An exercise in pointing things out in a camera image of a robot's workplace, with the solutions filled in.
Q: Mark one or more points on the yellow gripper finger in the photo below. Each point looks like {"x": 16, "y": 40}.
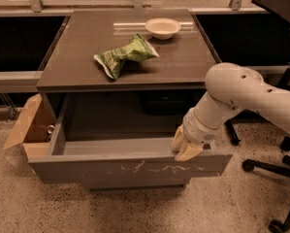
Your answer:
{"x": 178, "y": 140}
{"x": 188, "y": 151}

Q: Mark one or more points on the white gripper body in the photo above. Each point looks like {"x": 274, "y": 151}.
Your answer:
{"x": 196, "y": 130}

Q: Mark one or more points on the grey top drawer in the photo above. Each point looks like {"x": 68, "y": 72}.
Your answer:
{"x": 106, "y": 141}

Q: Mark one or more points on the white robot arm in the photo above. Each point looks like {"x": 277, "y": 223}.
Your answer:
{"x": 230, "y": 89}

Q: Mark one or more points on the grey drawer cabinet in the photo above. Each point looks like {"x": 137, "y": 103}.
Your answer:
{"x": 166, "y": 85}

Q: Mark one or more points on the open cardboard box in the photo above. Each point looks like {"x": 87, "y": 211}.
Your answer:
{"x": 31, "y": 128}

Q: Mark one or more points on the black side table top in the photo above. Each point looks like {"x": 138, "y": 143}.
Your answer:
{"x": 278, "y": 7}

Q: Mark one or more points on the black table leg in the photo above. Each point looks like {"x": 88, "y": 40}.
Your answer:
{"x": 232, "y": 133}

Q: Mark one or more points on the green chip bag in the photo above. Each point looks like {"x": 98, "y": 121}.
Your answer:
{"x": 138, "y": 50}

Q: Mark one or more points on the white paper bowl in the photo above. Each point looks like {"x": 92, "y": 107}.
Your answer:
{"x": 162, "y": 28}

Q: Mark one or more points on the black office chair base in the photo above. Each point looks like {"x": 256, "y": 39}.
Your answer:
{"x": 248, "y": 165}

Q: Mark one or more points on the metal can in box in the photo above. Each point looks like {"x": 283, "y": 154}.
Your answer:
{"x": 50, "y": 131}

